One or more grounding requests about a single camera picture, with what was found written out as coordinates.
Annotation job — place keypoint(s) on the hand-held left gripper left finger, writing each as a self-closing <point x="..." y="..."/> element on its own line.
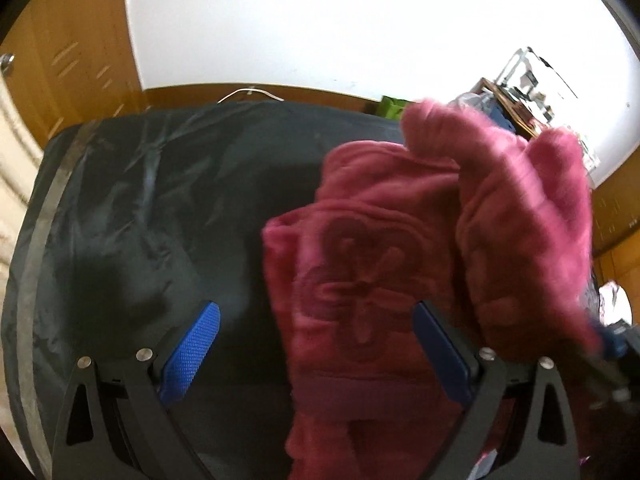
<point x="192" y="355"/>

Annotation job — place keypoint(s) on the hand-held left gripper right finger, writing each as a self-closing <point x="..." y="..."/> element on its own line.
<point x="445" y="355"/>

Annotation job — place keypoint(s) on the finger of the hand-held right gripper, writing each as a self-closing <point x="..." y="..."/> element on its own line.
<point x="602" y="365"/>

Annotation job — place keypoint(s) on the pink fleece robe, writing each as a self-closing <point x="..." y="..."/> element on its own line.
<point x="375" y="285"/>

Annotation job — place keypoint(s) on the wooden cabinet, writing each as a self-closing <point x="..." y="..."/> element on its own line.
<point x="620" y="220"/>

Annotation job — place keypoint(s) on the black table cover cloth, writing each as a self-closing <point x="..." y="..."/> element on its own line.
<point x="150" y="210"/>

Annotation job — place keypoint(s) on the blue hanging cloth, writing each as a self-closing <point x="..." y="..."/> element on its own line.
<point x="502" y="117"/>

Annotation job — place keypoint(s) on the cream quilted curtain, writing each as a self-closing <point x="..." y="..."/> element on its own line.
<point x="15" y="185"/>

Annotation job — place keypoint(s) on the green bag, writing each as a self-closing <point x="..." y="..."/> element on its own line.
<point x="392" y="107"/>

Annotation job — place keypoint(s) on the white plastic bag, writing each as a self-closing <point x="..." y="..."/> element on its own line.
<point x="470" y="100"/>

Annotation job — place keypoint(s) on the wooden door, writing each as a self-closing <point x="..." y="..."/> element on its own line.
<point x="75" y="60"/>

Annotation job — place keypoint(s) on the metal door knob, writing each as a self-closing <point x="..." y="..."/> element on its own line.
<point x="6" y="61"/>

